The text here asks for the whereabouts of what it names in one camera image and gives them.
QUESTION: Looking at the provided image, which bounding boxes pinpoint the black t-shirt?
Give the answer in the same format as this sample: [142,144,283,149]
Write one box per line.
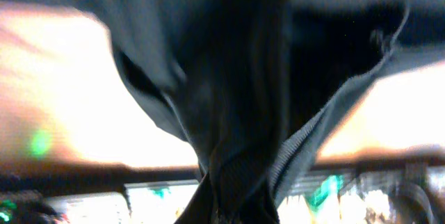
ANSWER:
[1,0,444,223]

